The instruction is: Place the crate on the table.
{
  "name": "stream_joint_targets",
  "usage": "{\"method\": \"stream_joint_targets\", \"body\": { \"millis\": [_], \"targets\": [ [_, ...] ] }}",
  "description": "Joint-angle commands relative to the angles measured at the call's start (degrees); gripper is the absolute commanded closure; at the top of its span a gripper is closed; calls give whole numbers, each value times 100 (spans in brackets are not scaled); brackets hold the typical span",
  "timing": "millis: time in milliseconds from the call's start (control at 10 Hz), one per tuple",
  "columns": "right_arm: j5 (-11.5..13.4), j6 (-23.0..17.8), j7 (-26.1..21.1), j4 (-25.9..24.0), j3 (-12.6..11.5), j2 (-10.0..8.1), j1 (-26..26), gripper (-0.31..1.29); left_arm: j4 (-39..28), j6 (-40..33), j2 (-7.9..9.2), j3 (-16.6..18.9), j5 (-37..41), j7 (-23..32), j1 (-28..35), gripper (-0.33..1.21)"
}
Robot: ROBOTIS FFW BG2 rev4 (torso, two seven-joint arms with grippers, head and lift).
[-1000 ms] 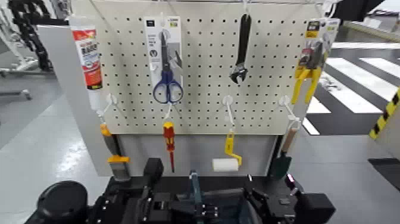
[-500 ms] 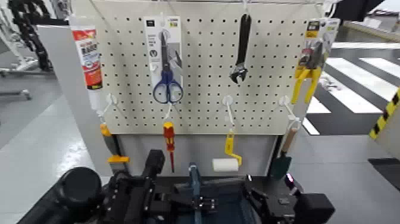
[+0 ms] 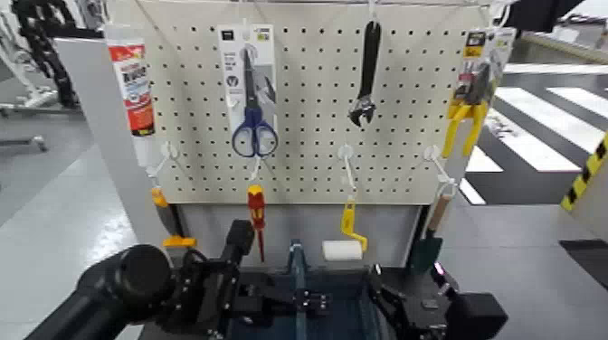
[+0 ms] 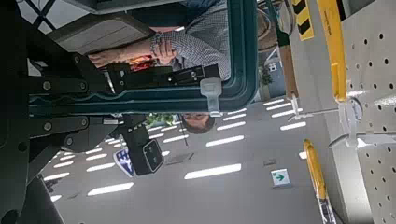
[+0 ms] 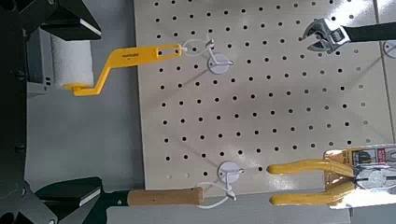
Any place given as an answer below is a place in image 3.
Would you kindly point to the pliers packaging card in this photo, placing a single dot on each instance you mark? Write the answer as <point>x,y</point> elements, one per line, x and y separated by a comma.
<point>501,47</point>

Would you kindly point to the yellow black striped barrier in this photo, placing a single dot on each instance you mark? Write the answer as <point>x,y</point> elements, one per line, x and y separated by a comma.
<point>586,175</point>

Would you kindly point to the black adjustable wrench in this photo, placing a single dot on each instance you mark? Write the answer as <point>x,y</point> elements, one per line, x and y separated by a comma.
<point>369,61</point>

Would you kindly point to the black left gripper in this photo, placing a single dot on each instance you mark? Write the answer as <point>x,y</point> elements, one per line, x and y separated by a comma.
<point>204,294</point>

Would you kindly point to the orange black bar clamp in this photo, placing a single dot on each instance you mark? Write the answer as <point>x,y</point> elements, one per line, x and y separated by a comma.
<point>171,220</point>

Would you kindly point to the white pegboard hook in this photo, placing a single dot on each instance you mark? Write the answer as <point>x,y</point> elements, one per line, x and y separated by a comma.
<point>257,168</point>
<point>168,151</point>
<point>432,153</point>
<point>346,154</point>

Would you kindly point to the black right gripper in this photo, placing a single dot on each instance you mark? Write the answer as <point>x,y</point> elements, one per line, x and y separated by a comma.
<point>422,308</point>

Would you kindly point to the cream perforated pegboard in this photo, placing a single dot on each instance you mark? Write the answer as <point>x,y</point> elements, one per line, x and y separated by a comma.
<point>313,95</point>

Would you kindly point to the grey metal pegboard stand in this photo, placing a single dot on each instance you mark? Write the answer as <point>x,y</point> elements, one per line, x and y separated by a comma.
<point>95,118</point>

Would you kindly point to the black floor mat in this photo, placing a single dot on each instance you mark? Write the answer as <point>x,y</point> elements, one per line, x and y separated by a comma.
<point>589,261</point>

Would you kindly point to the dark blue plastic crate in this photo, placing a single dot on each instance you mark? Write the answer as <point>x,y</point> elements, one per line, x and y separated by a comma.
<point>342,308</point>

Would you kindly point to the white sealant tube red label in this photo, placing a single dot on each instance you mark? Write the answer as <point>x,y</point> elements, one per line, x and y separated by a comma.
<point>136,95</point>

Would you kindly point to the white metal frame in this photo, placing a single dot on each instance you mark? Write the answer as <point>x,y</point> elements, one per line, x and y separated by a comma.
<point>19,61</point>

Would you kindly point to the white scissors packaging card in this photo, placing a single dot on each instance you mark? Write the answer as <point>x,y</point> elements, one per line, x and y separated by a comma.
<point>230,52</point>

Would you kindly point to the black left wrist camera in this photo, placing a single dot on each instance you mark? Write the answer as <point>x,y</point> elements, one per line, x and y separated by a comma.
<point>239,239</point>

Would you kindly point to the black overhead object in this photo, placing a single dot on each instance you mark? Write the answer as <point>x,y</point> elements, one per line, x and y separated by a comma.
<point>536,14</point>

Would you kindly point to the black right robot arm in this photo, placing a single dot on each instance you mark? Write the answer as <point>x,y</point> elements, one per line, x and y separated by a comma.
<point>477,315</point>

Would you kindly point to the red yellow screwdriver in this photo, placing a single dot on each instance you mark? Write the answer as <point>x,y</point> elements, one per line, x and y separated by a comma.
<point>256,209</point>

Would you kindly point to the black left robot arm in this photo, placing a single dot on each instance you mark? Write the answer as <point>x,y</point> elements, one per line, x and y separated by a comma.
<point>118,285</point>

